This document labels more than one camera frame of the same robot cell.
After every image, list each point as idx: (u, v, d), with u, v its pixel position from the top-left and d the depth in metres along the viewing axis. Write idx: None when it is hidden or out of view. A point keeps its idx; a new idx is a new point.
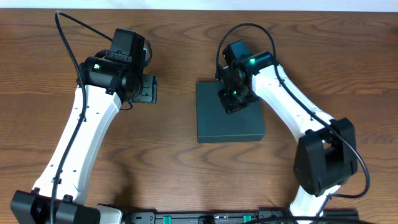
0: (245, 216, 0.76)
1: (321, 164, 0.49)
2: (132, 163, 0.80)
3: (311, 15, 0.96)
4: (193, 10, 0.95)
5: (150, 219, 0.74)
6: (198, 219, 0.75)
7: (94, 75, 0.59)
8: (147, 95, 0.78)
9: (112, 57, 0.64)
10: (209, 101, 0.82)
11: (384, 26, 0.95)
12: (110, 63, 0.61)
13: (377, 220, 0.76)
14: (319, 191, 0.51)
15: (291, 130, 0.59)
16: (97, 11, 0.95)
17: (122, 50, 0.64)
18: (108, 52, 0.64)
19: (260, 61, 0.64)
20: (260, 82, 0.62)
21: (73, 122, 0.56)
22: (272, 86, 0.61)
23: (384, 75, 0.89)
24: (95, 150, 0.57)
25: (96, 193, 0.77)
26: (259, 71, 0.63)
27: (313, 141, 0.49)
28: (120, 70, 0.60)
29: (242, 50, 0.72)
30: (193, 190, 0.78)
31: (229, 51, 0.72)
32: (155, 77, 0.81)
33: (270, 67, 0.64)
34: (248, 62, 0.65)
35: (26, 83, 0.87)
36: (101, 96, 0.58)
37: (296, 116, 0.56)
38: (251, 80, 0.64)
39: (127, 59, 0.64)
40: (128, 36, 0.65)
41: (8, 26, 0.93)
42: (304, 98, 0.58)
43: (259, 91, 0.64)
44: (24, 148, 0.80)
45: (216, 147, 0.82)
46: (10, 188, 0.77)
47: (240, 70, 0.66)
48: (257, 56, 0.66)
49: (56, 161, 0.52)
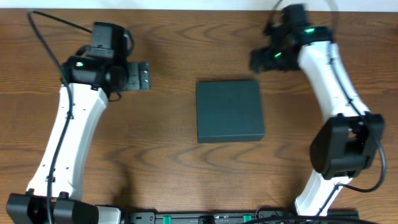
0: (245, 216, 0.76)
1: (340, 147, 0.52)
2: (132, 163, 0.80)
3: (311, 15, 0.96)
4: (193, 10, 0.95)
5: (150, 220, 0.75)
6: (198, 219, 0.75)
7: (78, 73, 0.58)
8: (134, 83, 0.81)
9: (94, 53, 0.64)
10: (209, 101, 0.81)
11: (384, 26, 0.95)
12: (92, 59, 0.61)
13: (377, 220, 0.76)
14: (327, 170, 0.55)
15: (323, 107, 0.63)
16: (97, 11, 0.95)
17: (103, 45, 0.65)
18: (89, 48, 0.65)
19: (318, 35, 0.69)
20: (311, 51, 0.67)
21: (61, 121, 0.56)
22: (323, 60, 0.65)
23: (385, 75, 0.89)
24: (87, 144, 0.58)
25: (96, 193, 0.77)
26: (311, 43, 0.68)
27: (341, 125, 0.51)
28: (103, 64, 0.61)
29: (300, 15, 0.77)
30: (193, 190, 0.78)
31: (286, 15, 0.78)
32: (143, 64, 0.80)
33: (324, 43, 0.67)
34: (306, 32, 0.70)
35: (25, 83, 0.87)
36: (86, 93, 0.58)
37: (333, 96, 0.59)
38: (302, 50, 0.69)
39: (109, 53, 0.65)
40: (107, 31, 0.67)
41: (7, 26, 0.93)
42: (346, 83, 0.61)
43: (306, 63, 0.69)
44: (24, 148, 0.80)
45: (216, 147, 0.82)
46: (10, 188, 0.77)
47: (294, 36, 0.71)
48: (316, 29, 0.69)
49: (48, 160, 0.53)
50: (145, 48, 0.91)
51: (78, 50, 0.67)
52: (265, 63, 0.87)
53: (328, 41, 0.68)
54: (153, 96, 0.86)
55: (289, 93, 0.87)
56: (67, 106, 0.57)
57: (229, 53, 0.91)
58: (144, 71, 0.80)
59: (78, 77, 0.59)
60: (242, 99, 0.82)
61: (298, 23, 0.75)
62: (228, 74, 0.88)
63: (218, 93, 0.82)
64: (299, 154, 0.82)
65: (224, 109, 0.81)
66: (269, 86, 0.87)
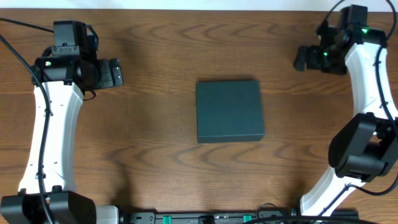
0: (245, 216, 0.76)
1: (362, 144, 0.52)
2: (132, 163, 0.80)
3: (311, 15, 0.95)
4: (193, 10, 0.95)
5: (150, 219, 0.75)
6: (198, 219, 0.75)
7: (50, 71, 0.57)
8: (107, 81, 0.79)
9: (60, 53, 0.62)
10: (209, 102, 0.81)
11: (384, 26, 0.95)
12: (61, 58, 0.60)
13: (378, 221, 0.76)
14: (342, 165, 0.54)
15: (356, 103, 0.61)
16: (97, 11, 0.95)
17: (68, 42, 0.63)
18: (54, 48, 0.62)
19: (372, 37, 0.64)
20: (361, 48, 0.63)
21: (41, 120, 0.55)
22: (369, 59, 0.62)
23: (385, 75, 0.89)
24: (72, 138, 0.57)
25: (96, 193, 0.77)
26: (362, 42, 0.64)
27: (369, 121, 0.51)
28: (73, 60, 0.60)
29: (360, 18, 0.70)
30: (193, 190, 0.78)
31: (346, 12, 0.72)
32: (115, 60, 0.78)
33: (376, 46, 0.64)
34: (361, 30, 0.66)
35: (26, 83, 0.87)
36: (60, 88, 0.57)
37: (369, 96, 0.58)
38: (351, 46, 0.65)
39: (74, 51, 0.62)
40: (68, 28, 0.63)
41: (7, 26, 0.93)
42: (386, 87, 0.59)
43: (350, 58, 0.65)
44: (24, 148, 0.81)
45: (216, 147, 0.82)
46: (10, 188, 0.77)
47: (347, 33, 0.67)
48: (374, 30, 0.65)
49: (35, 160, 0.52)
50: (145, 48, 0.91)
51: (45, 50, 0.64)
52: (310, 61, 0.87)
53: (380, 45, 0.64)
54: (153, 97, 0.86)
55: (290, 93, 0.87)
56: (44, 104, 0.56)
57: (229, 53, 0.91)
58: (116, 68, 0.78)
59: (48, 78, 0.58)
60: (242, 99, 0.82)
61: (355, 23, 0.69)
62: (229, 74, 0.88)
63: (218, 93, 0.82)
64: (299, 154, 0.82)
65: (224, 109, 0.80)
66: (269, 86, 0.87)
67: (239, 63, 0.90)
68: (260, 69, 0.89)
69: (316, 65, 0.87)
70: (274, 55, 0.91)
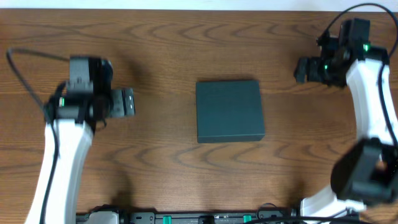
0: (245, 216, 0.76)
1: (366, 172, 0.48)
2: (132, 163, 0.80)
3: (311, 15, 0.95)
4: (193, 10, 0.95)
5: (150, 219, 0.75)
6: (198, 219, 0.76)
7: (62, 111, 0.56)
8: (118, 110, 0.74)
9: (74, 89, 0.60)
10: (210, 102, 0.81)
11: (384, 25, 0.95)
12: (74, 96, 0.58)
13: (377, 220, 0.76)
14: (346, 190, 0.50)
15: (359, 125, 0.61)
16: (97, 11, 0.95)
17: (83, 78, 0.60)
18: (68, 83, 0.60)
19: (374, 54, 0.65)
20: (364, 68, 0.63)
21: (48, 161, 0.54)
22: (372, 79, 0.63)
23: None
24: (77, 181, 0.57)
25: (96, 193, 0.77)
26: (364, 58, 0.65)
27: (374, 148, 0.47)
28: (86, 99, 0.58)
29: (362, 33, 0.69)
30: (193, 190, 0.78)
31: (347, 27, 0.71)
32: (124, 90, 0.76)
33: (379, 63, 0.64)
34: (363, 47, 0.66)
35: (25, 83, 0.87)
36: (70, 129, 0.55)
37: (373, 118, 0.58)
38: (352, 63, 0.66)
39: (89, 88, 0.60)
40: (83, 63, 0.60)
41: (7, 25, 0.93)
42: (390, 109, 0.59)
43: (352, 78, 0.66)
44: (24, 148, 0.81)
45: (216, 147, 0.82)
46: (12, 188, 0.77)
47: (347, 50, 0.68)
48: (374, 48, 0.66)
49: (38, 203, 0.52)
50: (145, 48, 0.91)
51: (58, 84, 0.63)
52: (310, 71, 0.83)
53: (382, 63, 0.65)
54: (153, 97, 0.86)
55: (290, 93, 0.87)
56: (53, 145, 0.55)
57: (229, 53, 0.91)
58: (129, 98, 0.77)
59: (60, 117, 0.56)
60: (242, 99, 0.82)
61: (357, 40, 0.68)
62: (228, 74, 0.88)
63: (219, 93, 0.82)
64: (299, 154, 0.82)
65: (224, 109, 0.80)
66: (269, 86, 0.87)
67: (239, 63, 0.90)
68: (260, 69, 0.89)
69: (316, 78, 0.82)
70: (273, 55, 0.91)
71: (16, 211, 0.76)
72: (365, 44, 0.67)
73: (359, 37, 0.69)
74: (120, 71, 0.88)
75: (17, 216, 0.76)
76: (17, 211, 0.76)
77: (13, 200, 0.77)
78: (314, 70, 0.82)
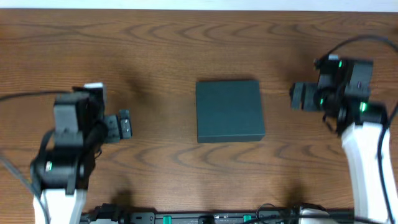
0: (245, 216, 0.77)
1: None
2: (132, 163, 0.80)
3: (312, 15, 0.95)
4: (194, 10, 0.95)
5: (150, 220, 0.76)
6: (198, 219, 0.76)
7: (50, 175, 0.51)
8: (114, 135, 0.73)
9: (63, 142, 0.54)
10: (209, 102, 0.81)
11: (385, 26, 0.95)
12: (63, 152, 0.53)
13: None
14: None
15: (359, 205, 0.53)
16: (97, 11, 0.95)
17: (70, 126, 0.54)
18: (55, 134, 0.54)
19: (374, 114, 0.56)
20: (360, 134, 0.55)
21: None
22: (370, 146, 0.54)
23: (385, 75, 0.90)
24: None
25: (96, 193, 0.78)
26: (362, 121, 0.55)
27: None
28: (76, 158, 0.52)
29: (362, 78, 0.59)
30: (193, 190, 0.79)
31: (350, 70, 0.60)
32: (124, 111, 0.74)
33: (377, 127, 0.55)
34: (360, 107, 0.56)
35: (25, 83, 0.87)
36: (60, 201, 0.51)
37: (369, 198, 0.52)
38: (348, 126, 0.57)
39: (78, 141, 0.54)
40: (69, 111, 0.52)
41: (7, 25, 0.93)
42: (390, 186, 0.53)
43: (347, 143, 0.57)
44: (24, 148, 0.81)
45: (216, 147, 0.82)
46: (12, 188, 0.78)
47: (344, 108, 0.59)
48: (374, 104, 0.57)
49: None
50: (146, 48, 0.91)
51: None
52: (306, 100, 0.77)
53: (382, 125, 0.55)
54: (153, 97, 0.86)
55: (290, 93, 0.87)
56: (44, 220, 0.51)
57: (229, 53, 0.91)
58: (125, 120, 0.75)
59: (50, 182, 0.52)
60: (243, 100, 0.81)
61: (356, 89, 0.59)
62: (228, 74, 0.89)
63: (219, 93, 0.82)
64: (299, 154, 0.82)
65: (224, 109, 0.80)
66: (269, 86, 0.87)
67: (239, 63, 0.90)
68: (260, 69, 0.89)
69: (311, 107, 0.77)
70: (273, 55, 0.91)
71: (17, 211, 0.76)
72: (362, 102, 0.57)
73: (357, 85, 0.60)
74: (120, 71, 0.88)
75: (18, 216, 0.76)
76: (18, 211, 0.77)
77: (13, 200, 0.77)
78: (310, 98, 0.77)
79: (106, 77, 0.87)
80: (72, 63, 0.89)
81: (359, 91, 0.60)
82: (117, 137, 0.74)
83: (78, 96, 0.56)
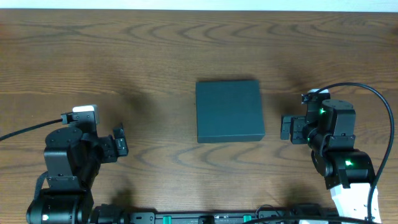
0: (245, 216, 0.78)
1: None
2: (132, 163, 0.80)
3: (312, 15, 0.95)
4: (194, 10, 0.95)
5: (150, 219, 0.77)
6: (198, 219, 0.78)
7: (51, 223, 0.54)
8: (111, 156, 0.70)
9: (60, 186, 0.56)
10: (210, 101, 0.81)
11: (384, 26, 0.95)
12: (60, 199, 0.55)
13: None
14: None
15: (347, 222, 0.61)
16: (97, 11, 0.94)
17: (63, 173, 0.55)
18: (50, 180, 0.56)
19: (360, 170, 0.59)
20: (346, 195, 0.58)
21: None
22: (357, 201, 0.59)
23: (384, 76, 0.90)
24: None
25: (96, 193, 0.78)
26: (349, 177, 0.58)
27: None
28: (74, 204, 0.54)
29: (346, 127, 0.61)
30: (193, 190, 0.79)
31: (335, 119, 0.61)
32: (120, 129, 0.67)
33: (365, 185, 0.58)
34: (346, 163, 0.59)
35: (25, 83, 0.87)
36: None
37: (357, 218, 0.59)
38: (336, 182, 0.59)
39: (74, 185, 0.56)
40: (61, 157, 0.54)
41: (7, 25, 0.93)
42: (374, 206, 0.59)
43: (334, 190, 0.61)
44: (23, 148, 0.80)
45: (216, 147, 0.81)
46: (13, 188, 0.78)
47: (331, 163, 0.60)
48: (358, 157, 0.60)
49: None
50: (146, 49, 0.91)
51: (38, 178, 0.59)
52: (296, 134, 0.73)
53: (369, 183, 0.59)
54: (153, 98, 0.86)
55: (289, 93, 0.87)
56: None
57: (229, 53, 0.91)
58: (120, 139, 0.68)
59: None
60: (242, 100, 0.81)
61: (339, 139, 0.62)
62: (228, 74, 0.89)
63: (219, 93, 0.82)
64: (299, 154, 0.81)
65: (224, 109, 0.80)
66: (269, 86, 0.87)
67: (239, 63, 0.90)
68: (260, 69, 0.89)
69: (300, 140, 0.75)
70: (274, 55, 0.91)
71: (18, 211, 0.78)
72: (347, 158, 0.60)
73: (341, 134, 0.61)
74: (120, 71, 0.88)
75: (19, 216, 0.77)
76: (20, 211, 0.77)
77: (15, 200, 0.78)
78: (300, 131, 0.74)
79: (106, 77, 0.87)
80: (72, 63, 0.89)
81: (343, 140, 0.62)
82: (114, 158, 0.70)
83: (67, 137, 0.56)
